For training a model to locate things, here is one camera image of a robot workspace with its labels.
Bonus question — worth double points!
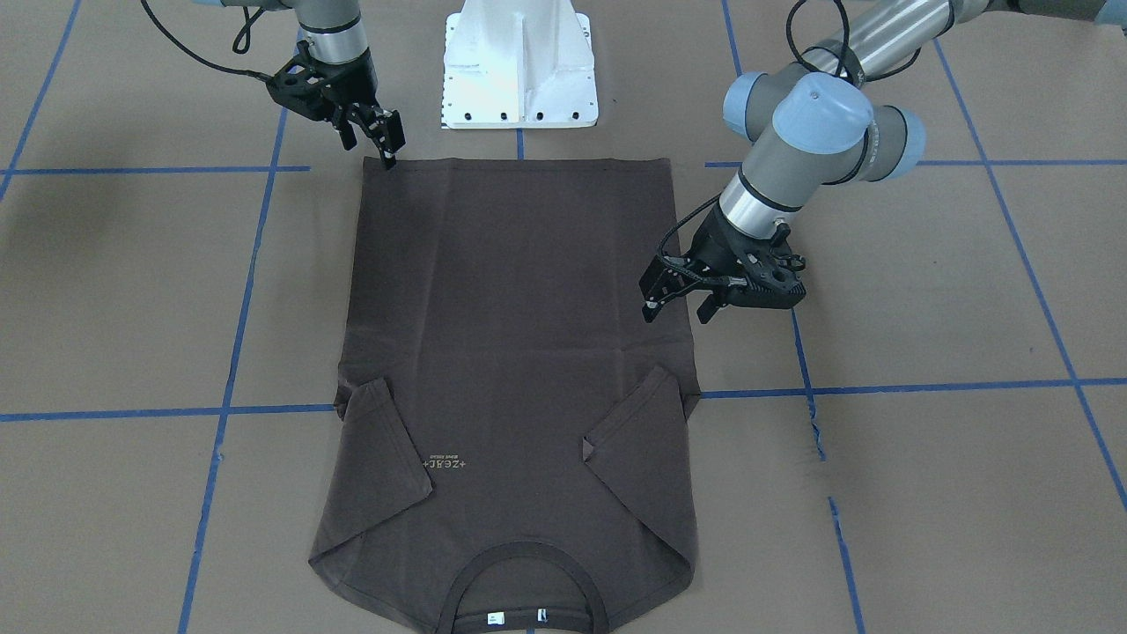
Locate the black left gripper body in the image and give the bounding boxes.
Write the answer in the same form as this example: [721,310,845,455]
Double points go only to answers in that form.
[691,204,746,296]

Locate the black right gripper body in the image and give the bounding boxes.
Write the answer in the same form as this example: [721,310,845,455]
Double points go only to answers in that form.
[313,50,381,120]

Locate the dark brown t-shirt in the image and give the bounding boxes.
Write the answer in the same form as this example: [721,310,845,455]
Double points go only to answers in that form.
[307,158,700,633]

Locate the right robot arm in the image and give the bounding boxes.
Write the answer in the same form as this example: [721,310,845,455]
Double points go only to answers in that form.
[221,1,405,170]

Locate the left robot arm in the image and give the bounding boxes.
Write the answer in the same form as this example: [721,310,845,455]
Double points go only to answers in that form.
[639,1,1124,322]

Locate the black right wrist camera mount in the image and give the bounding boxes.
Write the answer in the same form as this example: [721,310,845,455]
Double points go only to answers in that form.
[266,41,337,122]

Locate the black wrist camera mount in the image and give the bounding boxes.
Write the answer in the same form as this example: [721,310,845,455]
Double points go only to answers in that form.
[266,41,337,122]
[729,229,807,310]

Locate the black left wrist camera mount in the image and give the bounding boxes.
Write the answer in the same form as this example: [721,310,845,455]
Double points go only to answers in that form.
[729,229,807,310]

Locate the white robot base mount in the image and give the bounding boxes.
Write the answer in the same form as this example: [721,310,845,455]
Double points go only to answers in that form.
[440,1,600,130]

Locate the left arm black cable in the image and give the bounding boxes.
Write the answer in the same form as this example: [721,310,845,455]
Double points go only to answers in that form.
[656,0,881,265]

